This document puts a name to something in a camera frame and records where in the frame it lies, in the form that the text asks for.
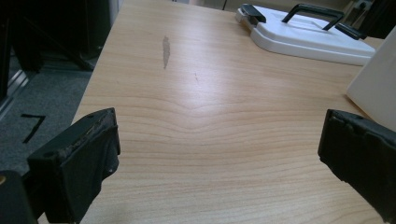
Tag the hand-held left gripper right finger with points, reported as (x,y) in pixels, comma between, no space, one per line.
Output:
(361,149)

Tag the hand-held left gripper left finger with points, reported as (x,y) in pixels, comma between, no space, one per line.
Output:
(74,168)

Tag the white box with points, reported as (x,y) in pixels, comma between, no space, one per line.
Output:
(376,87)

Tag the dark metal stand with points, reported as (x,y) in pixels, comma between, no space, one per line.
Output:
(46,34)

